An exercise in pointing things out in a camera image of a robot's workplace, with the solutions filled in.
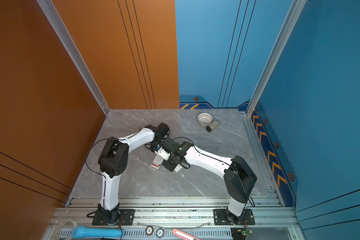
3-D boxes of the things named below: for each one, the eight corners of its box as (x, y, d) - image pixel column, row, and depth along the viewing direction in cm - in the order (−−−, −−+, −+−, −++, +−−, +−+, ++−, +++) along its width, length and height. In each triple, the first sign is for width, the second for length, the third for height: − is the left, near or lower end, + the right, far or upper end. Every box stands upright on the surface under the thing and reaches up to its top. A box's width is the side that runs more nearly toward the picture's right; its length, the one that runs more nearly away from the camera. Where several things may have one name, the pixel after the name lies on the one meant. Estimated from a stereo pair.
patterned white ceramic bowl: (203, 127, 112) (204, 123, 109) (196, 118, 118) (196, 114, 114) (213, 122, 116) (214, 118, 112) (206, 114, 121) (206, 110, 117)
